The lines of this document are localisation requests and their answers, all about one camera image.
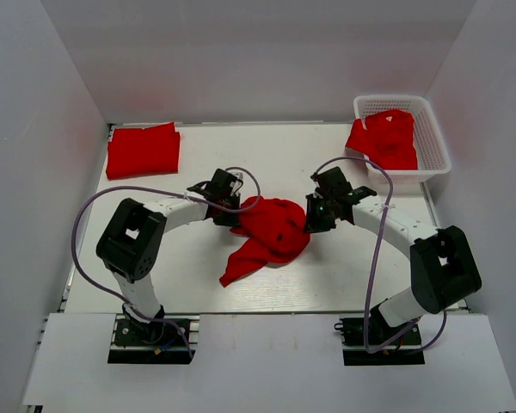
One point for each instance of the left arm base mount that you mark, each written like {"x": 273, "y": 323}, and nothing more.
{"x": 158, "y": 345}

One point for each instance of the red t shirt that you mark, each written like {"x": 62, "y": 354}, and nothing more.
{"x": 274, "y": 229}
{"x": 144, "y": 151}

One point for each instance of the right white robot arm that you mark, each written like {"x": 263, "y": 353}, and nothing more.
{"x": 442, "y": 268}

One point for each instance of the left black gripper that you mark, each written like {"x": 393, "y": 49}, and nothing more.
{"x": 229, "y": 221}

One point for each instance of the red t shirts in basket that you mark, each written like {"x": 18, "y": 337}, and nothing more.
{"x": 386, "y": 138}

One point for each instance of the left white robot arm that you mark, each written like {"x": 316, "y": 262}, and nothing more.
{"x": 130, "y": 244}

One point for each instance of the white plastic basket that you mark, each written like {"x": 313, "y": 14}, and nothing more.
{"x": 432, "y": 155}

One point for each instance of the folded red t shirt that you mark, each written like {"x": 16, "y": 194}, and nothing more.
{"x": 144, "y": 151}

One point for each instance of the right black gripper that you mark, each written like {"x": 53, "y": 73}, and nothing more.
{"x": 313, "y": 224}

